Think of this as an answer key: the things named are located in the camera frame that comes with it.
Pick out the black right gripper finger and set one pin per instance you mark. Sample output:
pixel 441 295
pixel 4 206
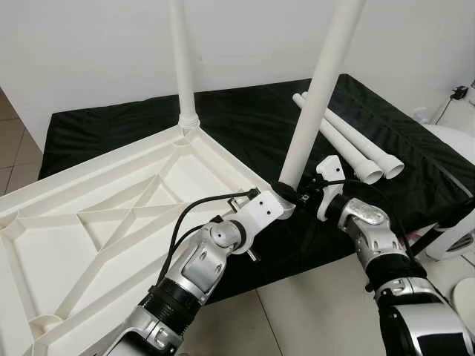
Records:
pixel 288 190

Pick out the white plastic table leg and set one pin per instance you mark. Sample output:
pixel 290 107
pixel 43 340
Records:
pixel 371 144
pixel 323 74
pixel 183 59
pixel 349 152

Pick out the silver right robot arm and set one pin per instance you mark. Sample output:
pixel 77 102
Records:
pixel 386 245

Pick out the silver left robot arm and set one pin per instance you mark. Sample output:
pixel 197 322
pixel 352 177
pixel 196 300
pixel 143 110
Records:
pixel 193 267

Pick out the white dome appliance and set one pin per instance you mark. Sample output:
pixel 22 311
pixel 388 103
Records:
pixel 453 163

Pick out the white square cabinet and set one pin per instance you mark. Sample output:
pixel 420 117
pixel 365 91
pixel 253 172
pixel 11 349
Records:
pixel 462 117

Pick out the black power adapter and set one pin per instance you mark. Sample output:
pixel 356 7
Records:
pixel 459 93

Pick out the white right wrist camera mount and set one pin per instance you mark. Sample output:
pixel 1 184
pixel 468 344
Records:
pixel 328 178

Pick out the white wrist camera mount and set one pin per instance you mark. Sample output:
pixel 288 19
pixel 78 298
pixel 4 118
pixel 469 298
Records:
pixel 261 215
pixel 328 178

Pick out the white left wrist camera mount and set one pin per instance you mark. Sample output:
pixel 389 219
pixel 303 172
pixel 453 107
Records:
pixel 261 215

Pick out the white wall socket plug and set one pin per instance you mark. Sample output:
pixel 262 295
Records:
pixel 420 115

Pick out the white pedestal fan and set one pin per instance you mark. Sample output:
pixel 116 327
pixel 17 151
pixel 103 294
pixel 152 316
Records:
pixel 466 300

